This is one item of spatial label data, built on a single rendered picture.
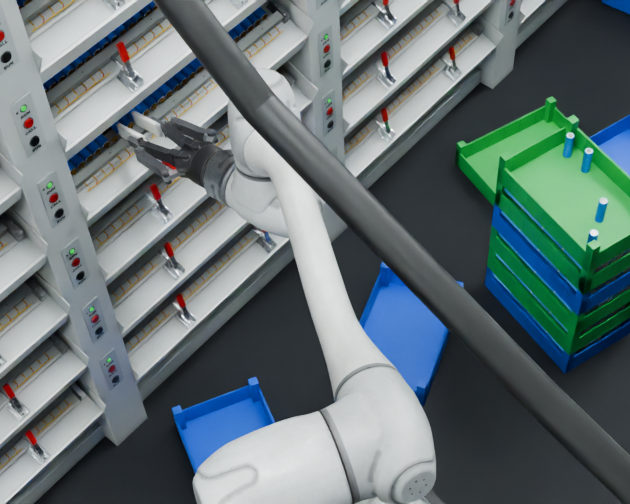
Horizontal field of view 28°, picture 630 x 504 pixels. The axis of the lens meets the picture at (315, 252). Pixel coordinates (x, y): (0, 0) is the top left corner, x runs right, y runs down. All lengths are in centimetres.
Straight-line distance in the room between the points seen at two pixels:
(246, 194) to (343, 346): 38
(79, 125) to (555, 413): 149
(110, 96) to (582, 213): 104
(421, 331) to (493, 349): 217
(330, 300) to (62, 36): 61
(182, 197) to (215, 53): 174
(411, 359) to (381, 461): 130
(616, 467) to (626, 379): 214
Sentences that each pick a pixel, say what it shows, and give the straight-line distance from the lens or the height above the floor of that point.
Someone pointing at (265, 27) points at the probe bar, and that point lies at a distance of 250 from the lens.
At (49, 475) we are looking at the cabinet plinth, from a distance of 282.
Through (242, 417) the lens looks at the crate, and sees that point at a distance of 286.
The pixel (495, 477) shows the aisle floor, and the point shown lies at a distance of 279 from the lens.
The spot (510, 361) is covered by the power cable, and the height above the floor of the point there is 182.
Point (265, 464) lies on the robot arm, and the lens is 162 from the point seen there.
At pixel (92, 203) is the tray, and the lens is 231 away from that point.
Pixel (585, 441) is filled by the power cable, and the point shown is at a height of 180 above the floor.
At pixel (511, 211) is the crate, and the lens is 274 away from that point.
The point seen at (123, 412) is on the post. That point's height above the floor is 10.
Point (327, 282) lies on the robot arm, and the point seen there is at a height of 99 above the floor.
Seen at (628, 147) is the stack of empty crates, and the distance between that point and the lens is 314.
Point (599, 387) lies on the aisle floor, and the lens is 293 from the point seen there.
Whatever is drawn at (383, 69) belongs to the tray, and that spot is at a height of 39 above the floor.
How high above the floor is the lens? 250
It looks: 54 degrees down
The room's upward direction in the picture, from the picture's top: 4 degrees counter-clockwise
